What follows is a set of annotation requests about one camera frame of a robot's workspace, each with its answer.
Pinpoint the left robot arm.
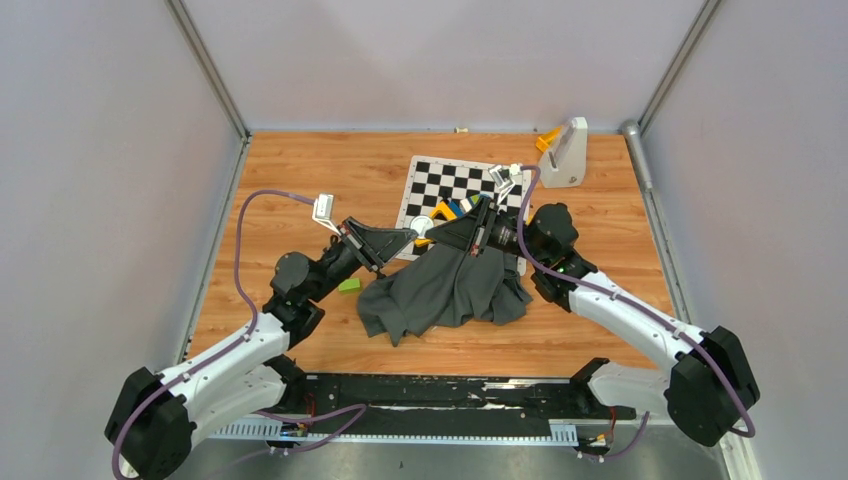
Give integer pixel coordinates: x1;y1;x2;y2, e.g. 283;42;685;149
104;217;417;479

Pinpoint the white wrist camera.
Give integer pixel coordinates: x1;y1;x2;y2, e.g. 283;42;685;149
487;163;522;205
312;193;340;234

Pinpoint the aluminium frame rail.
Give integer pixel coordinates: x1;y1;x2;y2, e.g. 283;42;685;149
119;370;763;480

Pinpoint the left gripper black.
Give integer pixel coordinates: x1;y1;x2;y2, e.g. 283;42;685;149
307;217;418;304

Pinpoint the white wedge stand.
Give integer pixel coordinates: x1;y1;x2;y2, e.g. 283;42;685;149
538;117;588;188

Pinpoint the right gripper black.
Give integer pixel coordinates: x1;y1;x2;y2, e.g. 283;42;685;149
424;197;547;266

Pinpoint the orange clip behind stand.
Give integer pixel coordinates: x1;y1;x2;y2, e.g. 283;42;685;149
535;125;563;153

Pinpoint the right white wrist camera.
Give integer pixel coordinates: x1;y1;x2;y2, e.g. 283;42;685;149
487;163;522;205

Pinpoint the yellow triangle block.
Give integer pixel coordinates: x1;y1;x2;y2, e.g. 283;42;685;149
429;201;463;222

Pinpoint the black white checkerboard mat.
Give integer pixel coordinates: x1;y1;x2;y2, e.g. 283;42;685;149
396;155;532;261

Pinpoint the green rectangular block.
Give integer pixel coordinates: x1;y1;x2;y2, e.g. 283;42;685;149
337;278;362;294

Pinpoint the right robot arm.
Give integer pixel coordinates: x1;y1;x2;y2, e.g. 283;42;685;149
423;198;761;446

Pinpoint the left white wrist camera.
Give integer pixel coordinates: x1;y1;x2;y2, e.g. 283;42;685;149
312;193;340;234

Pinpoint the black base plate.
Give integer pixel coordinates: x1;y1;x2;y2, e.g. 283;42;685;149
269;374;637;438

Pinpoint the grey t-shirt garment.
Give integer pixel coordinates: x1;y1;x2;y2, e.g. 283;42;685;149
357;245;532;346

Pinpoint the colourful stacked block tower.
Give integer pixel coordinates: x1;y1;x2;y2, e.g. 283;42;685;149
448;194;489;217

